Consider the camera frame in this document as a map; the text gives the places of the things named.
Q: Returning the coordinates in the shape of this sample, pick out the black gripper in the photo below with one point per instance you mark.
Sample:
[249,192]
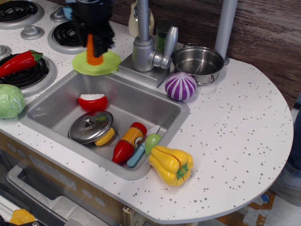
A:
[92,16]

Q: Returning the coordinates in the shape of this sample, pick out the orange toy carrot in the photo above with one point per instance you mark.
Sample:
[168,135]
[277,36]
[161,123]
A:
[91,59]

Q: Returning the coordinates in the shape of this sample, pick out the light green plate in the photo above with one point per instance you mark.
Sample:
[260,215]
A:
[110,63]

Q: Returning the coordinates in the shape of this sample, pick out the back right stove burner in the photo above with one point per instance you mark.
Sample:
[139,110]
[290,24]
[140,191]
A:
[64,39]

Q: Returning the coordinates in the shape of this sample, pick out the stove burner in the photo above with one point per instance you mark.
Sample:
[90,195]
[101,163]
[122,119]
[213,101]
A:
[64,39]
[16,14]
[35,79]

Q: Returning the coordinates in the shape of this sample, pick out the blue toy bowl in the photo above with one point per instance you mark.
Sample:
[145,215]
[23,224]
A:
[67,12]

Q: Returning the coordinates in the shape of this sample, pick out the silver stove knob back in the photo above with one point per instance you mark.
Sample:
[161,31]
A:
[58,16]

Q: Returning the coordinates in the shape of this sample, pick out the silver stove knob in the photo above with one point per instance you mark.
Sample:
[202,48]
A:
[58,16]
[4,51]
[32,32]

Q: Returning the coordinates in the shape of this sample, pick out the cream toy bottle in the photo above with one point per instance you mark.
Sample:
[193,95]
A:
[133,21]

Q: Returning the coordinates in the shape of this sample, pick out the silver toy faucet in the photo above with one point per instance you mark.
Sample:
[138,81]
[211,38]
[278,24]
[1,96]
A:
[146,64]

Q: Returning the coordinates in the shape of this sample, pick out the red bowl with rice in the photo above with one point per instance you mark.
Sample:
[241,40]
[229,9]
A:
[93,102]

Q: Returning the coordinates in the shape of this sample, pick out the front stove burner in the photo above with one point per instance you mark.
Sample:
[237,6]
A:
[35,79]

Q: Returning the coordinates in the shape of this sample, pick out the green spice jar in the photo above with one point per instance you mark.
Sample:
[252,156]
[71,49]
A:
[162,29]

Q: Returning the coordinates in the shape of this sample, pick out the red toy chili pepper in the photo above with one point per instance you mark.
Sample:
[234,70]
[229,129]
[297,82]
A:
[20,62]

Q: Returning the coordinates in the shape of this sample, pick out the back left stove burner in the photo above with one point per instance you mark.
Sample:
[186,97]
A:
[16,14]

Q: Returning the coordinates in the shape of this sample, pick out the silver sink basin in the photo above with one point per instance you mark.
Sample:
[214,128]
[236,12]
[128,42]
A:
[53,112]

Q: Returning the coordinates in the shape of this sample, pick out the silver stove knob left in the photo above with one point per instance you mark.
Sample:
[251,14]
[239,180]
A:
[4,51]

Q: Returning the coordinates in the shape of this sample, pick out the steel pot lid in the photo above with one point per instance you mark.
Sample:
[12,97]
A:
[91,127]

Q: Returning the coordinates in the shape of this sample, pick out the yellow toy corn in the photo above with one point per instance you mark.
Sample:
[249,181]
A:
[105,138]

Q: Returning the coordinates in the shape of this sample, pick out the purple striped toy onion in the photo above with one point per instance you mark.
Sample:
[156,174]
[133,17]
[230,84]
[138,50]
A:
[180,86]

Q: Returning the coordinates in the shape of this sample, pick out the green toy cabbage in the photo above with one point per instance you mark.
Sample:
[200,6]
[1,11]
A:
[12,101]

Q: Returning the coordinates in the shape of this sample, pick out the stainless steel pot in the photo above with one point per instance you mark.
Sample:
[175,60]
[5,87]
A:
[203,63]

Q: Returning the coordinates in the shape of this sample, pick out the red yellow ketchup bottle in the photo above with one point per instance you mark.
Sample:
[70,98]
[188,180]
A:
[129,142]

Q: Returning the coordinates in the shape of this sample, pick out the green toy fruit half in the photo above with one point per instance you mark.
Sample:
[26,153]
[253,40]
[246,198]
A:
[150,142]

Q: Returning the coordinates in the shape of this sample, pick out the grey support pole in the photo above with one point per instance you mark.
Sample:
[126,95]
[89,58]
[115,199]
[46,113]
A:
[226,20]

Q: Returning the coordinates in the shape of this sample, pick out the yellow toy bell pepper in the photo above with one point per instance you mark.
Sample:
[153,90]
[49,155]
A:
[173,166]

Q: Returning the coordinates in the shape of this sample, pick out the yellow object bottom left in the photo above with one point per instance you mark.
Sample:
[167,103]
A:
[21,216]

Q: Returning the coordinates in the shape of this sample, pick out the blue handled toy knife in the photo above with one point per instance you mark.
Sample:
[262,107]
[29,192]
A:
[140,150]

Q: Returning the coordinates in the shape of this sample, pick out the oven door handle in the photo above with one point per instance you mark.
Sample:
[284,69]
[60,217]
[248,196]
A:
[50,206]

